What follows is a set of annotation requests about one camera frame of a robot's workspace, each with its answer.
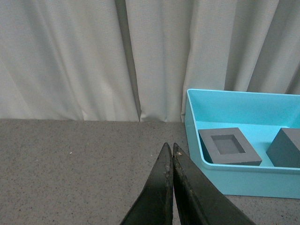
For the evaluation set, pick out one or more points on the gray block round hole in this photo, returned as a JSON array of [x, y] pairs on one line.
[[284, 150]]

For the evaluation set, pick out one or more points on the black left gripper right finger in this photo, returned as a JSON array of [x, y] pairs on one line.
[[199, 202]]

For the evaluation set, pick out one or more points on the gray block square hole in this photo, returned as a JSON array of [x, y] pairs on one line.
[[227, 146]]

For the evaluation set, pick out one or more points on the light blue plastic box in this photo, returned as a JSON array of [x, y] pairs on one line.
[[259, 116]]

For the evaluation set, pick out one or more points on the white curtain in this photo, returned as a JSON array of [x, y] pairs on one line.
[[134, 60]]

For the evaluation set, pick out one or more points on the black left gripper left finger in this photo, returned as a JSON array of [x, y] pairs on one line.
[[154, 205]]

